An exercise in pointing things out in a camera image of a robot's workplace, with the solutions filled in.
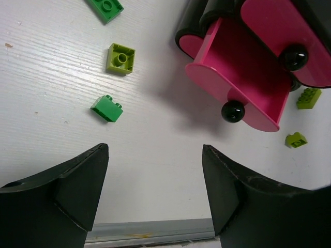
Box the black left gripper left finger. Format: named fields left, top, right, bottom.
left=1, top=143, right=109, bottom=247

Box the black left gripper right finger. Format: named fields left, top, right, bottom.
left=202, top=145, right=330, bottom=247

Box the lime long lego brick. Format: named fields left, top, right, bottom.
left=296, top=88, right=322, bottom=110

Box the pink drawer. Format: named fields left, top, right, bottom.
left=179, top=35, right=203, bottom=59
left=240, top=1, right=330, bottom=88
left=186, top=18, right=292, bottom=132

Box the lime square lego brick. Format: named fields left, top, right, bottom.
left=106, top=43, right=136, bottom=75

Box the pink top drawer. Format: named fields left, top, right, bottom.
left=240, top=1, right=330, bottom=88

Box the pink bottom drawer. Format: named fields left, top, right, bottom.
left=179, top=35, right=203, bottom=59

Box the black drawer cabinet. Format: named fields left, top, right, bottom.
left=174, top=0, right=331, bottom=90

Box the dark green lego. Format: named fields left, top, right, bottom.
left=91, top=95, right=123, bottom=122
left=86, top=0, right=124, bottom=24

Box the aluminium table front rail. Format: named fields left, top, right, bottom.
left=85, top=218, right=215, bottom=244

